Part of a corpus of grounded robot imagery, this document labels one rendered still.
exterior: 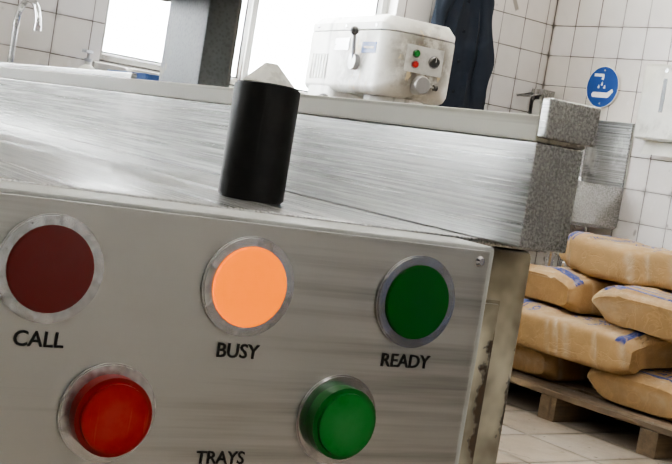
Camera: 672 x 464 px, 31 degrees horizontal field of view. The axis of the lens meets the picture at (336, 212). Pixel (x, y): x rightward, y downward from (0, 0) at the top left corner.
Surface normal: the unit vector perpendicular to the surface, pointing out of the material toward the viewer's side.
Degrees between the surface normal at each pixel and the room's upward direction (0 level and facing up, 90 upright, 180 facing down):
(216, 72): 90
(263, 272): 90
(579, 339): 90
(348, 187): 90
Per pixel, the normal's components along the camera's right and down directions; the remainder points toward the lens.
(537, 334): -0.75, -0.09
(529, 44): 0.58, 0.14
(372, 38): -0.88, -0.12
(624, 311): -0.65, 0.36
